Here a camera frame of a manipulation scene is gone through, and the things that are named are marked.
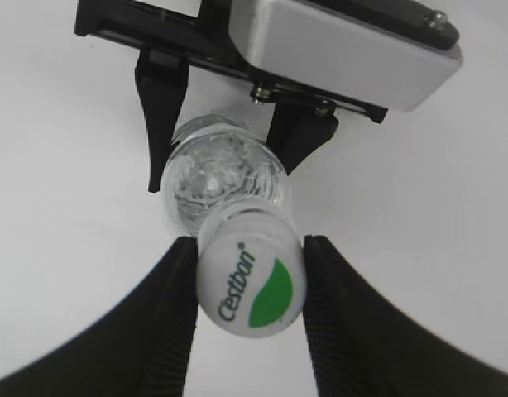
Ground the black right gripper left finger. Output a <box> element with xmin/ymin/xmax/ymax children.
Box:
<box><xmin>0</xmin><ymin>237</ymin><xmax>198</xmax><ymax>396</ymax></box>

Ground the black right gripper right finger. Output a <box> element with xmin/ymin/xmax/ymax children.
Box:
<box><xmin>303</xmin><ymin>236</ymin><xmax>508</xmax><ymax>396</ymax></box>

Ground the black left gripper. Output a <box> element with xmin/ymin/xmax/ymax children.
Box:
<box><xmin>74</xmin><ymin>1</ymin><xmax>388</xmax><ymax>193</ymax></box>

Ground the clear Cestbon water bottle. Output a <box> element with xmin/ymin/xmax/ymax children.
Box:
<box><xmin>160</xmin><ymin>114</ymin><xmax>293</xmax><ymax>237</ymax></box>

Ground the white green bottle cap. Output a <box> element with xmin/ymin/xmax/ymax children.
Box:
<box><xmin>196</xmin><ymin>208</ymin><xmax>307</xmax><ymax>338</ymax></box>

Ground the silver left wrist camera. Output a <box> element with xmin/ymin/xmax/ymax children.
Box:
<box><xmin>228</xmin><ymin>1</ymin><xmax>463</xmax><ymax>112</ymax></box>

